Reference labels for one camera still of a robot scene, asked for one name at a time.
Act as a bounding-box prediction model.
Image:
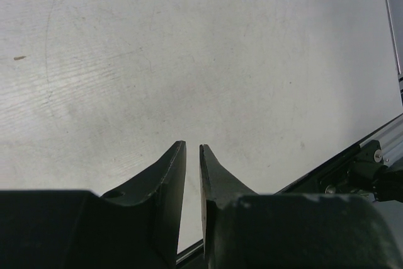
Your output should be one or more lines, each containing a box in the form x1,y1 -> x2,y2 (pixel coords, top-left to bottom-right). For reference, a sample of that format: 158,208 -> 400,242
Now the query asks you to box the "right side aluminium rail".
386,0 -> 402,96

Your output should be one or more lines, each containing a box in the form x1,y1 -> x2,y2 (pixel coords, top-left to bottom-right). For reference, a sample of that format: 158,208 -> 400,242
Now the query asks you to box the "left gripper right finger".
200,145 -> 402,268

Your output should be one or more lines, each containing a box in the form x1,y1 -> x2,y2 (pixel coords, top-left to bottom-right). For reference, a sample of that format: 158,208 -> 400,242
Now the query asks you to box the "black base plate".
176,131 -> 402,268

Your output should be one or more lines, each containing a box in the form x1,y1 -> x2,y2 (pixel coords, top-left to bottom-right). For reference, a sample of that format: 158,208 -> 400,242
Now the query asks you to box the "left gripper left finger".
1,141 -> 186,268

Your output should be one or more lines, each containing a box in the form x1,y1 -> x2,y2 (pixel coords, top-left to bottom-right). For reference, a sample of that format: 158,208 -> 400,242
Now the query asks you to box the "aluminium frame rail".
360,117 -> 402,166

